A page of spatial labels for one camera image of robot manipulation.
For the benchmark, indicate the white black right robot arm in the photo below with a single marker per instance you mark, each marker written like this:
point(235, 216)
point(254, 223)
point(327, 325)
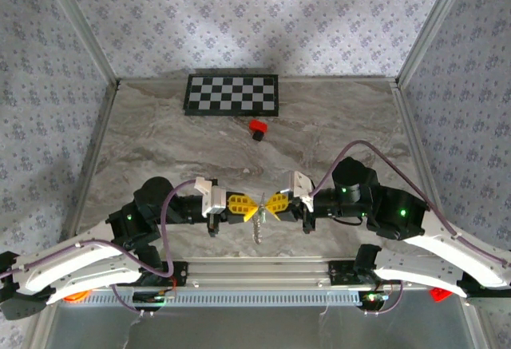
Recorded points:
point(443, 257)

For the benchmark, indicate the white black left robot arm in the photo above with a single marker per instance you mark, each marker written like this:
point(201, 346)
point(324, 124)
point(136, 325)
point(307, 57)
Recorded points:
point(60, 269)

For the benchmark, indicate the small red black block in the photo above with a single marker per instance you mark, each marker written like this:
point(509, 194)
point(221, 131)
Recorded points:
point(257, 127)

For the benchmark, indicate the small circuit board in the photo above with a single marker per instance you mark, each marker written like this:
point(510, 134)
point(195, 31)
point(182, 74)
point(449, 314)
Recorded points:
point(373, 299)
point(153, 298)

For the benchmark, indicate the red toy brick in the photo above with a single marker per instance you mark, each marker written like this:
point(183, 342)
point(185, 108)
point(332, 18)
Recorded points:
point(439, 295)

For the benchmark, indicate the orange curved plastic piece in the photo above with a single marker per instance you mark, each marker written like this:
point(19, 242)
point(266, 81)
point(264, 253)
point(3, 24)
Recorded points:
point(78, 297)

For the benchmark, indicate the black white checkerboard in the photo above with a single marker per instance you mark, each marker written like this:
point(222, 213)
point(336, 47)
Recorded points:
point(231, 95)

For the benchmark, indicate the grey metal sheet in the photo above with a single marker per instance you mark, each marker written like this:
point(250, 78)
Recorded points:
point(259, 329)

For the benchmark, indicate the aluminium side rail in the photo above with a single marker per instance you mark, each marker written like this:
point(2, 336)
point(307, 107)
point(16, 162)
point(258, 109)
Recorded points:
point(89, 165)
point(419, 165)

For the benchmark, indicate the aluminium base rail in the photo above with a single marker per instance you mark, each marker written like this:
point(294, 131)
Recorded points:
point(259, 273)

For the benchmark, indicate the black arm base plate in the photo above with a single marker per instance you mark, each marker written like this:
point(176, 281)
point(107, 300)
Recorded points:
point(339, 273)
point(179, 273)

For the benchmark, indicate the aluminium rear rail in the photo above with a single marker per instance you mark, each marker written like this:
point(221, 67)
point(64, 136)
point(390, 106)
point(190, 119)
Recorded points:
point(339, 79)

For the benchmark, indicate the aluminium corner post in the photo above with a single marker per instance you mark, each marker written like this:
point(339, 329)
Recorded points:
point(88, 31)
point(432, 25)

